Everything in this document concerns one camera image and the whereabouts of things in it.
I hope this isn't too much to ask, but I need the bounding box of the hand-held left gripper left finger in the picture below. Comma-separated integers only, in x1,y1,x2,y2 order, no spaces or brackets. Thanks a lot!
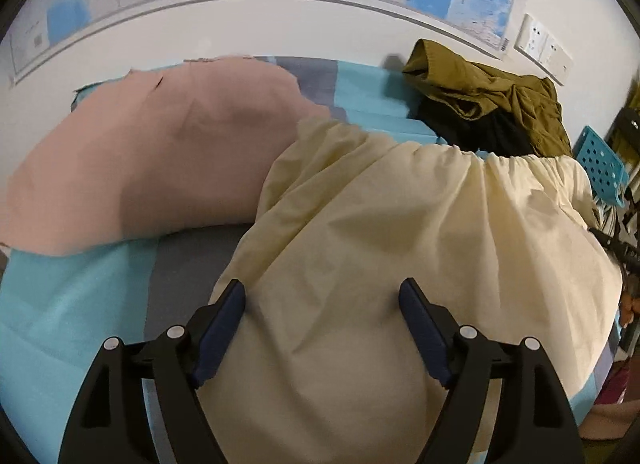
57,279,247,464

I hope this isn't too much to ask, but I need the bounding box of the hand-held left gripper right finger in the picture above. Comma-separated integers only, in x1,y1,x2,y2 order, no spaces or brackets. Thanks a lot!
398,278,585,464

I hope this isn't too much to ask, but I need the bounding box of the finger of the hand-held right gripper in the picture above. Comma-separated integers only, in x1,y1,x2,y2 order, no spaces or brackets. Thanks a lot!
587,226,640,265

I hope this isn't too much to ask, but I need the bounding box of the cream elastic-waist garment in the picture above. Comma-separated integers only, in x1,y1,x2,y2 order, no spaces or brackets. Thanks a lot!
200,116,627,464

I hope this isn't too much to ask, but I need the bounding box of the blue perforated plastic stool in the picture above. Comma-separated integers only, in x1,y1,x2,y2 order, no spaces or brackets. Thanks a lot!
572,126,632,209

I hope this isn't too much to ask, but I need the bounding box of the blue grey striped bed sheet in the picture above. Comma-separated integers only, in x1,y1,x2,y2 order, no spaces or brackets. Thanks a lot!
0,56,618,464

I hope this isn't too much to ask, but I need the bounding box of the olive green jacket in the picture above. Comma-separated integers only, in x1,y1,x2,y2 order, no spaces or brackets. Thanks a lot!
401,38,574,159

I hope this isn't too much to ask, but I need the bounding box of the black garment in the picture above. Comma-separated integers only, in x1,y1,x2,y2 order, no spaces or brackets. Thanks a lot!
415,93,537,156

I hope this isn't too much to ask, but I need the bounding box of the pink cloth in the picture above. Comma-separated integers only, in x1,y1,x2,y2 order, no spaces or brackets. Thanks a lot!
0,56,343,257

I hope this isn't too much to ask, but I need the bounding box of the white wall socket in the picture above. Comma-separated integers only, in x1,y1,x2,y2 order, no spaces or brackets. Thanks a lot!
540,33,574,86
515,14,549,62

